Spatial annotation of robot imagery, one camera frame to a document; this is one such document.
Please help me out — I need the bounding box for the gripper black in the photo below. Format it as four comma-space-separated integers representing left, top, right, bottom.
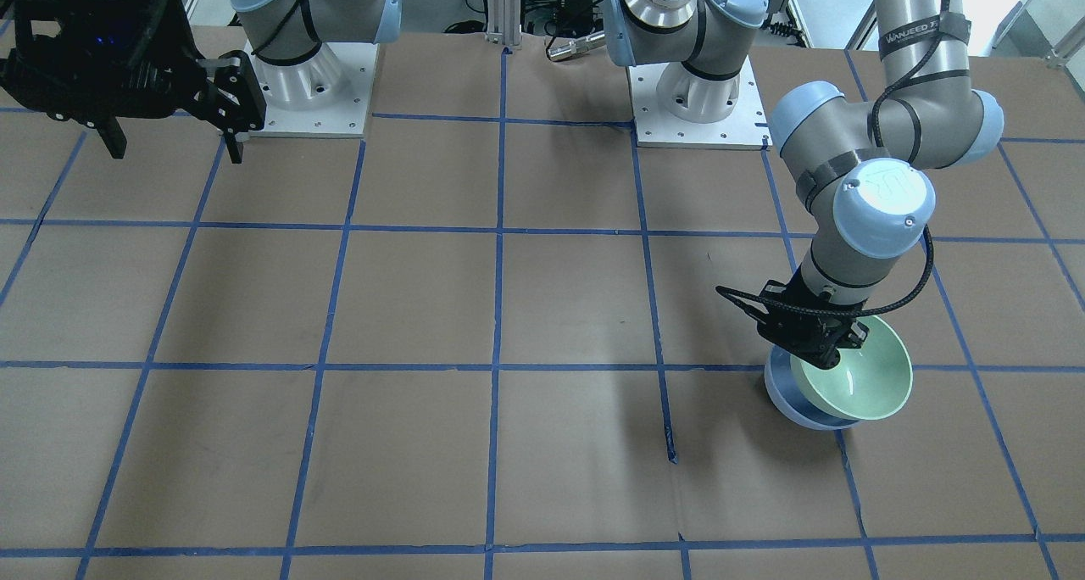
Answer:
716, 280, 869, 369
3, 0, 267, 164

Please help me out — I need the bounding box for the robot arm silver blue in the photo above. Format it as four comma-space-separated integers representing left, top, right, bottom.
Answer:
3, 0, 403, 163
602, 0, 1004, 369

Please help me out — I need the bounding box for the silver cylindrical connector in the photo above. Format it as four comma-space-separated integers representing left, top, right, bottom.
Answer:
546, 31, 607, 63

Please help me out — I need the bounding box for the blue bowl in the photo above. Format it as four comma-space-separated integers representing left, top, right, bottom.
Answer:
764, 345, 860, 431

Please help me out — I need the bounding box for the aluminium frame post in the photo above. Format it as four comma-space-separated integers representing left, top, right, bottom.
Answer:
484, 0, 524, 52

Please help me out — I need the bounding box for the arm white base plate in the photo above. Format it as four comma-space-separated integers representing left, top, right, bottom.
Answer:
251, 42, 380, 138
627, 59, 773, 150

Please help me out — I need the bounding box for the green bowl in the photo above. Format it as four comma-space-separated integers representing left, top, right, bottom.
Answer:
787, 315, 912, 421

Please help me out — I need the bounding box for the black equipment box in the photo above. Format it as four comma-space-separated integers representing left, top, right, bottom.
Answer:
554, 0, 596, 36

